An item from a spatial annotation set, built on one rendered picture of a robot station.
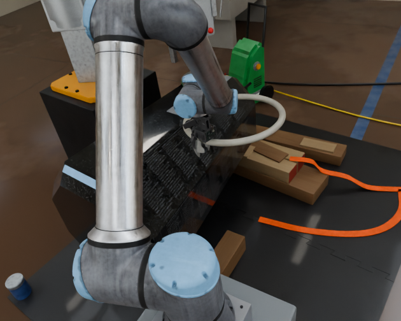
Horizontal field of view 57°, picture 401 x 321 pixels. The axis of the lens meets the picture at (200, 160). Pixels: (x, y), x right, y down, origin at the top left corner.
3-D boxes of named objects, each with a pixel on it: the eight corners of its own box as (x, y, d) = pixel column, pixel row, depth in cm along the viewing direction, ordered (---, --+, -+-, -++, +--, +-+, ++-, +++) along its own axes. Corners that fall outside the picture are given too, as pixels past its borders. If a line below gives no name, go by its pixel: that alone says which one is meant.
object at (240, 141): (174, 113, 196) (172, 107, 194) (260, 90, 203) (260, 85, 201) (198, 159, 155) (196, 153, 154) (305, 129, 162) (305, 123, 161)
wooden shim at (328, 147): (299, 146, 283) (299, 144, 282) (303, 139, 289) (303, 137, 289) (333, 153, 272) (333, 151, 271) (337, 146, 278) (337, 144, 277)
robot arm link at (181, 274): (218, 334, 84) (209, 290, 73) (147, 323, 88) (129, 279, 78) (229, 275, 95) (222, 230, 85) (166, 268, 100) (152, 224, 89)
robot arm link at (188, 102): (200, 97, 132) (207, 82, 142) (169, 97, 135) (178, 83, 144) (203, 120, 137) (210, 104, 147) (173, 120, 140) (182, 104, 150)
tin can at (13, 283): (25, 283, 226) (15, 270, 218) (35, 289, 222) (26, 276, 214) (11, 296, 220) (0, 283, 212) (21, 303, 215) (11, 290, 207)
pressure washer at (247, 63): (249, 87, 384) (245, 0, 330) (274, 99, 361) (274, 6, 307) (223, 101, 369) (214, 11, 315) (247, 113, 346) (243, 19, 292)
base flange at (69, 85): (49, 90, 265) (46, 83, 262) (100, 62, 294) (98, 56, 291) (93, 104, 239) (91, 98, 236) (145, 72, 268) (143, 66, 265)
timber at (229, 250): (221, 288, 207) (219, 276, 200) (204, 279, 213) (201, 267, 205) (246, 249, 226) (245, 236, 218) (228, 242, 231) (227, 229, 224)
